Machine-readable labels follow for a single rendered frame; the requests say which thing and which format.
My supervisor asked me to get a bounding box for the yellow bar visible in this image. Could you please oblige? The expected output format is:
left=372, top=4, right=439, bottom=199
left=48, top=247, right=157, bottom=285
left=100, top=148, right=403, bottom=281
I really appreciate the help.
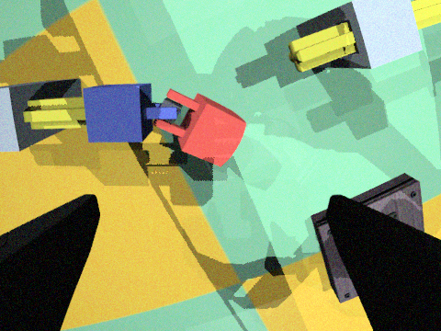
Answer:
left=288, top=0, right=441, bottom=71

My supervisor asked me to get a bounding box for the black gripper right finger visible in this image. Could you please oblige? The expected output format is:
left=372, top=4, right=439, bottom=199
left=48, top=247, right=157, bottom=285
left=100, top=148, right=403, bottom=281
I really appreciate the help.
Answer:
left=326, top=195, right=441, bottom=331

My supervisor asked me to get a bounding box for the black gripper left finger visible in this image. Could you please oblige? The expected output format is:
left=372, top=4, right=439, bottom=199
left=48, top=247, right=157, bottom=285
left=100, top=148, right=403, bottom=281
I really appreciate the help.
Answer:
left=0, top=194, right=100, bottom=331

